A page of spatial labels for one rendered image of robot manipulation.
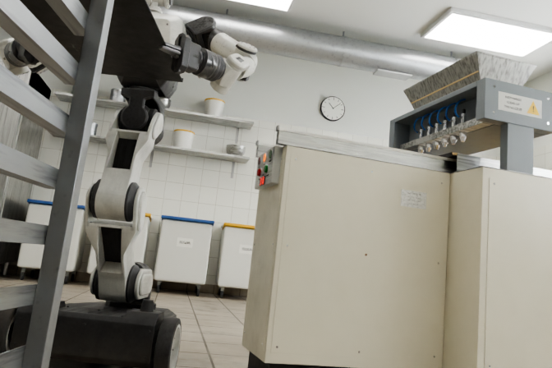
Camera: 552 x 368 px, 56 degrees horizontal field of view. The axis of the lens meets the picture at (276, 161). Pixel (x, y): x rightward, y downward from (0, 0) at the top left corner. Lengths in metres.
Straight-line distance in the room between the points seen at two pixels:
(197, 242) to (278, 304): 3.63
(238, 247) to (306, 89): 2.27
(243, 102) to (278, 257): 4.67
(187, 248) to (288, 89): 2.40
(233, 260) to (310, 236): 3.62
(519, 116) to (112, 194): 1.53
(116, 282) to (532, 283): 1.51
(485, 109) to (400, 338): 0.90
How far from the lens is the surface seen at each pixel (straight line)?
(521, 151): 2.15
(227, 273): 5.46
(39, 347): 0.90
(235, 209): 6.14
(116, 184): 1.91
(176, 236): 5.43
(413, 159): 2.11
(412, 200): 2.07
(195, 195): 6.12
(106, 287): 2.08
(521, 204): 2.12
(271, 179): 1.90
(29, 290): 0.88
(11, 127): 5.51
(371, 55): 5.82
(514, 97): 2.19
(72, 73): 0.92
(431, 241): 2.10
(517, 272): 2.09
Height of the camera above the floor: 0.42
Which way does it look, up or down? 11 degrees up
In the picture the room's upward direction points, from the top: 6 degrees clockwise
